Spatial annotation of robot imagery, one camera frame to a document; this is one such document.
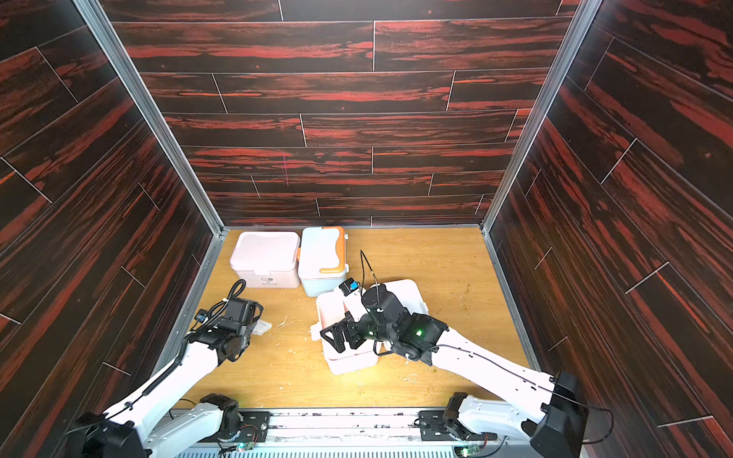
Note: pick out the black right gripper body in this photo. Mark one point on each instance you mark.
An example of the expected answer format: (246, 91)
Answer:
(349, 330)

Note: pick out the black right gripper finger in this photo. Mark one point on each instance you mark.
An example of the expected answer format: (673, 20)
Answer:
(337, 337)
(354, 333)

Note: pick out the gauze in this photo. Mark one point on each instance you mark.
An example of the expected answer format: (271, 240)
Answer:
(260, 327)

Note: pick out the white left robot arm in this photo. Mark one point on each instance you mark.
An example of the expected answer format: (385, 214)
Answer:
(138, 426)

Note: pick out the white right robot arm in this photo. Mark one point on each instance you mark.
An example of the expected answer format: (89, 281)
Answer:
(547, 411)

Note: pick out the pink medicine chest box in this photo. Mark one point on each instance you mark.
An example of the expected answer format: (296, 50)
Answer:
(267, 259)

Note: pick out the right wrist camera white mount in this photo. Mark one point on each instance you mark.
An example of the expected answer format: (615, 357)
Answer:
(352, 292)

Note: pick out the white orange handled box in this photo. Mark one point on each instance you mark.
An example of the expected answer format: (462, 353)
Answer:
(322, 259)

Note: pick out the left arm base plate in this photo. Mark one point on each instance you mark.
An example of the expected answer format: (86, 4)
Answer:
(253, 427)

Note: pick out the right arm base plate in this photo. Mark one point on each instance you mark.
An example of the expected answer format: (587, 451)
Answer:
(433, 427)

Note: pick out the aluminium frame rail right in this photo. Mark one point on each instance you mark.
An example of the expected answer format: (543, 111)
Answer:
(578, 29)

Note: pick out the aluminium frame rail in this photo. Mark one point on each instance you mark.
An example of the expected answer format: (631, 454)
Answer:
(578, 29)
(109, 42)

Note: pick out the aluminium frame rail left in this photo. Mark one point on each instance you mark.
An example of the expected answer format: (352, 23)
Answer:
(109, 42)

